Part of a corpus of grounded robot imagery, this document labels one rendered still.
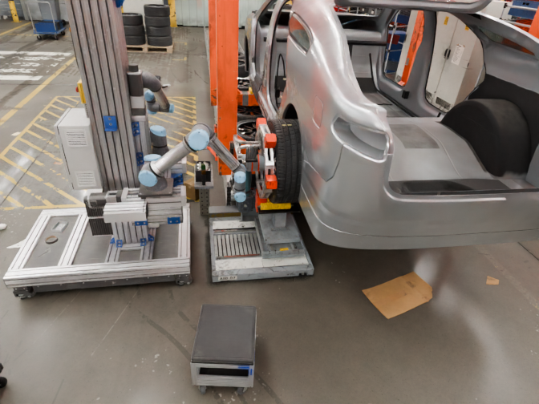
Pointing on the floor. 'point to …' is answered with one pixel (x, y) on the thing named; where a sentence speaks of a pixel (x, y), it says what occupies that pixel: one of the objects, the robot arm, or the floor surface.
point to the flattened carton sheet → (399, 294)
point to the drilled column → (204, 201)
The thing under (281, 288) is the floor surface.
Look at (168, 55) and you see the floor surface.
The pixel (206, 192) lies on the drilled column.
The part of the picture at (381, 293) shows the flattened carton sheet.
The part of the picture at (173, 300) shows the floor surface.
